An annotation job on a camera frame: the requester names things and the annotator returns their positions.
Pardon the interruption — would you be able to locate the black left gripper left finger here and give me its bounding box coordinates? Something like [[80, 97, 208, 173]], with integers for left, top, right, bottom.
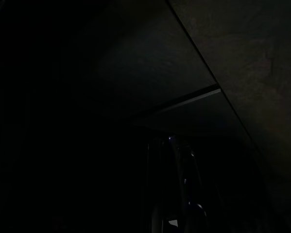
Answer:
[[147, 137, 178, 233]]

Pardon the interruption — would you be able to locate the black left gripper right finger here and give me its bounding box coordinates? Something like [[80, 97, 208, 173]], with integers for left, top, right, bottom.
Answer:
[[178, 145, 209, 233]]

